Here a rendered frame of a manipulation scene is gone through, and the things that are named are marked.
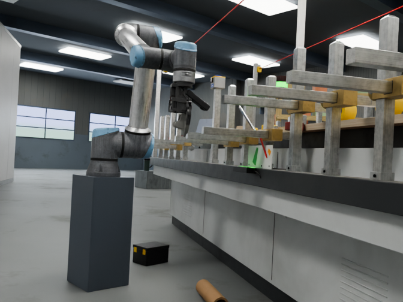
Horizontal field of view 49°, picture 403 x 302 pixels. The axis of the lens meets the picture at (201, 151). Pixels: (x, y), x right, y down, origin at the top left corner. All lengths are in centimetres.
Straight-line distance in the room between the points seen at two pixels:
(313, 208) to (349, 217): 21
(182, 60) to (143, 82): 70
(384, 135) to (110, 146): 158
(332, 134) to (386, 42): 34
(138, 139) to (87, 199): 42
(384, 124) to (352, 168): 50
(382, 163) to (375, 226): 18
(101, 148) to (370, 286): 151
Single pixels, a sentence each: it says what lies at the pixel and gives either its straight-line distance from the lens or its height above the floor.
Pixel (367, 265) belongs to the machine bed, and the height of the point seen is 39.
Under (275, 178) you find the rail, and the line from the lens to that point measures 176.
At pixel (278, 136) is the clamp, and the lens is 186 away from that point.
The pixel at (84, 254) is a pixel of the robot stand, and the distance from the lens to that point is 247.
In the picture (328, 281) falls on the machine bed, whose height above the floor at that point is 26.
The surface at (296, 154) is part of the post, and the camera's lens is 170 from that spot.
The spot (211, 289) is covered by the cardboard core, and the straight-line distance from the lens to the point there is 229.
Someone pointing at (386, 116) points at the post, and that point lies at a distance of 128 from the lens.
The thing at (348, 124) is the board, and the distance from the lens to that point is 168.
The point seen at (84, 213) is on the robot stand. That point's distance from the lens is 245.
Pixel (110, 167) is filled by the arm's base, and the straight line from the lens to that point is 245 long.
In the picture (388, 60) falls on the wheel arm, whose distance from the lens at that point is 93.
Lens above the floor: 74
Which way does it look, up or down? 1 degrees up
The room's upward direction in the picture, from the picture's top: 3 degrees clockwise
